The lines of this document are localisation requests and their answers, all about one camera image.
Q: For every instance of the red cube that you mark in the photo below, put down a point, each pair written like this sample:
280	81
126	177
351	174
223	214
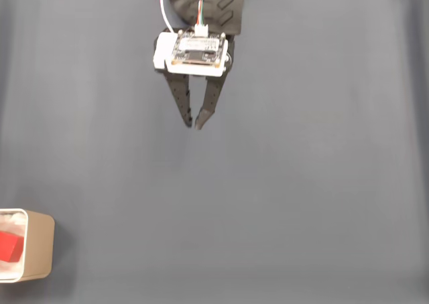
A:
8	247

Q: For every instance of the beige box with white rim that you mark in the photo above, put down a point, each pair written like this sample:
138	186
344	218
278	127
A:
40	247

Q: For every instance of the grey desk mat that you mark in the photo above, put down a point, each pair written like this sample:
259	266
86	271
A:
268	183

